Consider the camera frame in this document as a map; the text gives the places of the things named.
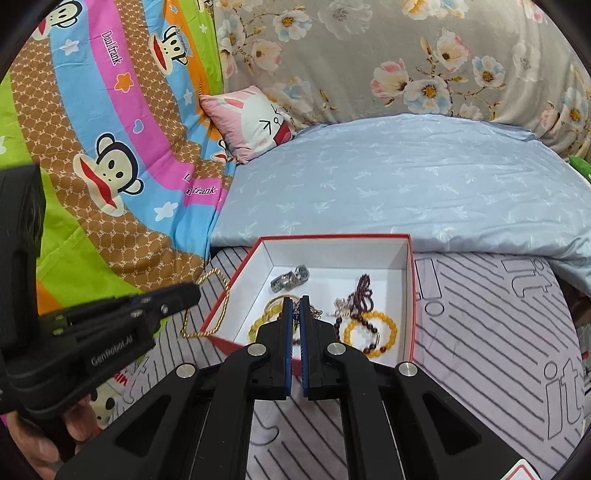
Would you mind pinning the red cardboard box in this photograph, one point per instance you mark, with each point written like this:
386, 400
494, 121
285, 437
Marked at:
332, 258

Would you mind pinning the cartoon monkey blanket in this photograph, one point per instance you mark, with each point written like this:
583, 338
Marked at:
115, 92

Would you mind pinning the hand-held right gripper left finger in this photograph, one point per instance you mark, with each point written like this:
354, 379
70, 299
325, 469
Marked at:
288, 350

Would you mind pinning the person's left hand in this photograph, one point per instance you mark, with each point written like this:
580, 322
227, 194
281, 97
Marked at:
41, 443

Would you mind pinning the light blue quilt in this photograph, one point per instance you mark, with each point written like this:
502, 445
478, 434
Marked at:
415, 184

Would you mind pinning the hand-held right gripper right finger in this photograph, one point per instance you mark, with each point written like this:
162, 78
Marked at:
304, 350

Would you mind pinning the silver metal watch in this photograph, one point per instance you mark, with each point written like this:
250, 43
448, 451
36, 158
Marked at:
288, 279

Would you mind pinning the grey floral quilt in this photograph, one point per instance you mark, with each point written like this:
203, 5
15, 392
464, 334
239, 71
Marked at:
392, 55

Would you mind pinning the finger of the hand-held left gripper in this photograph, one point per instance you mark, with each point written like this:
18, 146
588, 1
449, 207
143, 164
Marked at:
115, 321
180, 295

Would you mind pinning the pink rabbit pillow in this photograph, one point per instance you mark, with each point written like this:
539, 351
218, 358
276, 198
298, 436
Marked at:
251, 124

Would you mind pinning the thin gold bangle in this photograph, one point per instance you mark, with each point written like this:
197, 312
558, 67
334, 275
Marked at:
274, 302

